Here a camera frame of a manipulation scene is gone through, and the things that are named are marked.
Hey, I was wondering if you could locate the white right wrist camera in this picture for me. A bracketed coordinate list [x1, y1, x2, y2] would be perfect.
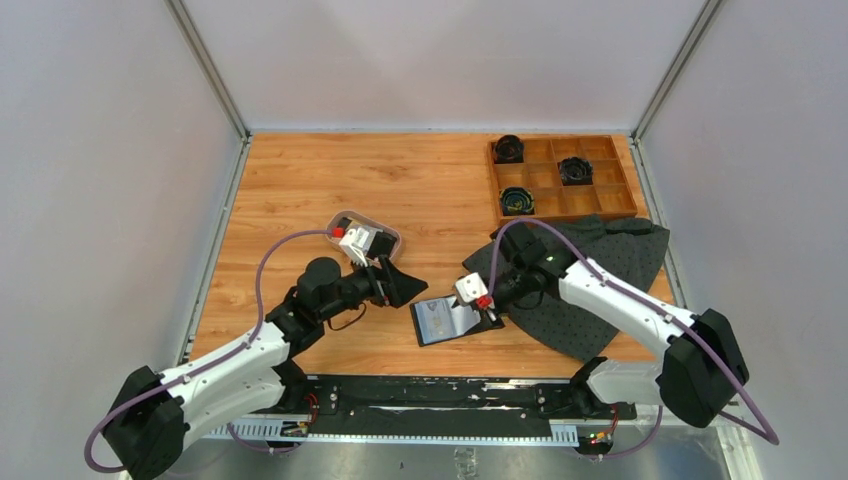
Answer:
[453, 273, 494, 310]

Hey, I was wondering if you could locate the black rolled belt green pattern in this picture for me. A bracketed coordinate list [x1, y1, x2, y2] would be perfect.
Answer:
[498, 186, 535, 217]

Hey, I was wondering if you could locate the black card holder wallet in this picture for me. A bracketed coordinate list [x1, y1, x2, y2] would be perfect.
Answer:
[409, 295, 505, 347]

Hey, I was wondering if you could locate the pink oval card tray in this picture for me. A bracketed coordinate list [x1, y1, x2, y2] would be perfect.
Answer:
[325, 210, 403, 266]

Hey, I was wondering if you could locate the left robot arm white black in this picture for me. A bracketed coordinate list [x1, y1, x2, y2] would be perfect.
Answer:
[99, 256, 428, 479]

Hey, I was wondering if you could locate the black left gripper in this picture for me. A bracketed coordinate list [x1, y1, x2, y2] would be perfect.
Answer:
[318, 251, 427, 322]

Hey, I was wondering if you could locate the dark grey dotted cloth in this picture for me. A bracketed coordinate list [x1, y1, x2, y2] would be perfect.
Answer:
[462, 215, 672, 362]

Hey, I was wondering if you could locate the black rolled belt middle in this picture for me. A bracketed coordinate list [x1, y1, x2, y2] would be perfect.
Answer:
[558, 156, 594, 186]

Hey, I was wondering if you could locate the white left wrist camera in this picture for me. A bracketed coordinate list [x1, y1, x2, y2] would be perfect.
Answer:
[331, 225, 378, 267]

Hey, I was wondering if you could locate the wooden compartment tray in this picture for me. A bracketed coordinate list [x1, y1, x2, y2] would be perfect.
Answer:
[485, 134, 638, 225]

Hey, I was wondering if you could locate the white credit card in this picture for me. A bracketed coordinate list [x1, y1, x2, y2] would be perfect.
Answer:
[424, 297, 454, 338]

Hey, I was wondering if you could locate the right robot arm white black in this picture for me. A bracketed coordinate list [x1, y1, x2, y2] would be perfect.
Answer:
[454, 219, 749, 428]

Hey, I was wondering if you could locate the black credit card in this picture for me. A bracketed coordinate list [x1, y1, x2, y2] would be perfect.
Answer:
[367, 231, 397, 259]

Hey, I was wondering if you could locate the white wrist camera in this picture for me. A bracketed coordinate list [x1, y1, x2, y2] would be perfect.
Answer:
[331, 225, 378, 267]
[453, 273, 494, 310]

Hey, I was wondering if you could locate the aluminium frame rail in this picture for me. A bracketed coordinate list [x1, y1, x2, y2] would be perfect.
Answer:
[119, 372, 763, 480]

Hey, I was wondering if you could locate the black rolled belt top left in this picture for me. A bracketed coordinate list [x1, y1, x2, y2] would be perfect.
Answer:
[492, 134, 525, 164]

